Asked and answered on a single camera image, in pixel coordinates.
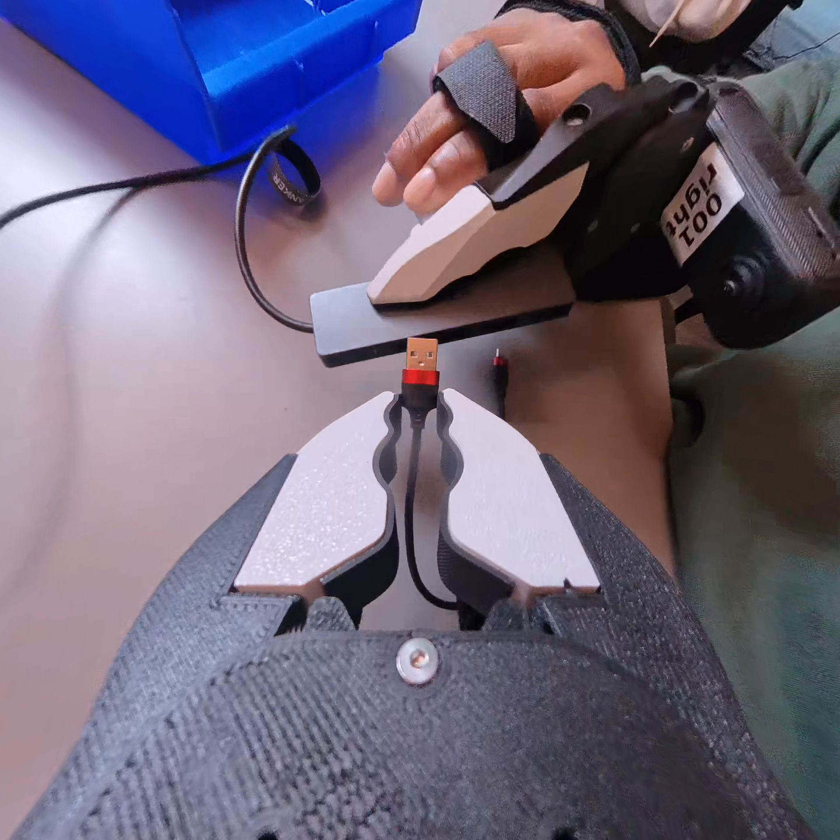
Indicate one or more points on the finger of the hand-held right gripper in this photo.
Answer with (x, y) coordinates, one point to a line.
(446, 249)

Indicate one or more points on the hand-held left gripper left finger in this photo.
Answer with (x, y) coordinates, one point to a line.
(315, 518)

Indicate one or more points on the blue plastic bin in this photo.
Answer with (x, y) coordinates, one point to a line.
(262, 79)

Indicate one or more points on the slim black hub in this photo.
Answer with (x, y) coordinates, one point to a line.
(367, 334)

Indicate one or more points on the person's right forearm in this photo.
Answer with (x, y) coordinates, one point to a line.
(814, 98)

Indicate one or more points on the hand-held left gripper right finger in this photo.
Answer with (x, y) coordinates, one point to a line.
(512, 518)

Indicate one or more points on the person's right hand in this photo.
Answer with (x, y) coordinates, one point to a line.
(558, 59)

